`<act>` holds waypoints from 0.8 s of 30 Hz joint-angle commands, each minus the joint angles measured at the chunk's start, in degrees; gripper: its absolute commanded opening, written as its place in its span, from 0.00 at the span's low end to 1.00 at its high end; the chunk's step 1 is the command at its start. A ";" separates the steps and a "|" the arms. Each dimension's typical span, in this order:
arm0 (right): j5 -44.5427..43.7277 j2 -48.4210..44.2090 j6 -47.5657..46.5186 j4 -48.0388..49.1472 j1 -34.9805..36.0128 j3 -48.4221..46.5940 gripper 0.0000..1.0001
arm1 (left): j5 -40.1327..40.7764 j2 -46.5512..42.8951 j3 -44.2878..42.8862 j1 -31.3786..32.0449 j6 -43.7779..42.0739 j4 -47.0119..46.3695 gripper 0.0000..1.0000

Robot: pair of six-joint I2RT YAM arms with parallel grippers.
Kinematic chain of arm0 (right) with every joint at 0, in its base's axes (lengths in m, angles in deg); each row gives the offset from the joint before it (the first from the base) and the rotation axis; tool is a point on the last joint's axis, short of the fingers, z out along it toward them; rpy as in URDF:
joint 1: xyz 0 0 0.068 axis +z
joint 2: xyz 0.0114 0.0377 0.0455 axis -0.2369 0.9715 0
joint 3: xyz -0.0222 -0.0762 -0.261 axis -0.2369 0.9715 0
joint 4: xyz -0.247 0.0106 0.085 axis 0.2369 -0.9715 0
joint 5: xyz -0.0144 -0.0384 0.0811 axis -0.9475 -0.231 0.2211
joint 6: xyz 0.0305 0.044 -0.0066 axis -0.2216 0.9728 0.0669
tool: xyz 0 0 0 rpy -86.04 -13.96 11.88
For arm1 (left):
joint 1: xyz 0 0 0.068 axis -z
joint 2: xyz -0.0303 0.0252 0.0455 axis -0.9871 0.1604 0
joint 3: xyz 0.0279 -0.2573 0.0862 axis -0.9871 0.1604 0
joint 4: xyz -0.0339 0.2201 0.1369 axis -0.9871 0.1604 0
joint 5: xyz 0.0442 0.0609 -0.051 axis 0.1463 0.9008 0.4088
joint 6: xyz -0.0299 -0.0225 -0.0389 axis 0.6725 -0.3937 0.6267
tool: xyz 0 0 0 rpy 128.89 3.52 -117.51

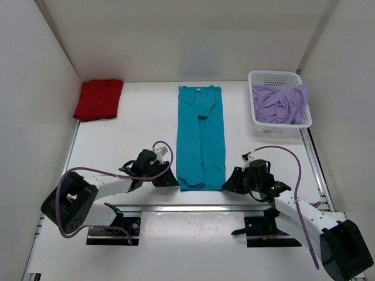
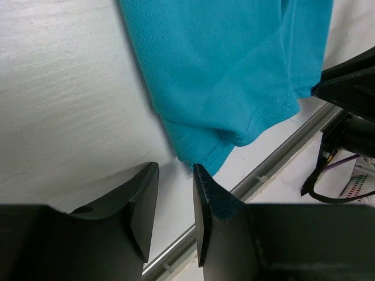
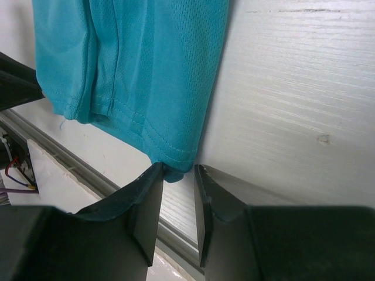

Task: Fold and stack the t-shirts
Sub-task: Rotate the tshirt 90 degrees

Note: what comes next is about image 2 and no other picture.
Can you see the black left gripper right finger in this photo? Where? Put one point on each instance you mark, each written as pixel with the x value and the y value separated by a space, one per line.
pixel 225 245

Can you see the teal t shirt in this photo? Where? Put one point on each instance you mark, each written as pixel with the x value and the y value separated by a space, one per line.
pixel 220 73

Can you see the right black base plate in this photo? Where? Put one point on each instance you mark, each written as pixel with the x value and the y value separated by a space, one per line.
pixel 331 152

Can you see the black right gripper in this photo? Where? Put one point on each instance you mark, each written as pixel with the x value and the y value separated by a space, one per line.
pixel 350 85

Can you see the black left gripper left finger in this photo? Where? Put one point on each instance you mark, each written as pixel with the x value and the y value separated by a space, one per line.
pixel 106 239

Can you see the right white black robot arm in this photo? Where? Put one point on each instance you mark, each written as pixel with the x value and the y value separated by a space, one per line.
pixel 350 86

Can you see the aluminium frame rail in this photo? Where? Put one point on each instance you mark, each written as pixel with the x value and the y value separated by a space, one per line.
pixel 173 244

